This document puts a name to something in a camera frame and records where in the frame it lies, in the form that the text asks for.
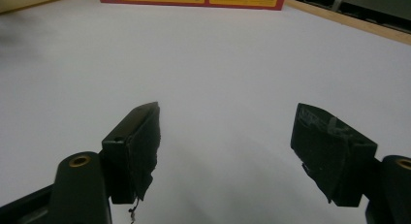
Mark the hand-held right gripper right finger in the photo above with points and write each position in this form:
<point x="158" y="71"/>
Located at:
<point x="326" y="153"/>

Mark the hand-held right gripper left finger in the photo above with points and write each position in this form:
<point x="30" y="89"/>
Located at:
<point x="134" y="151"/>

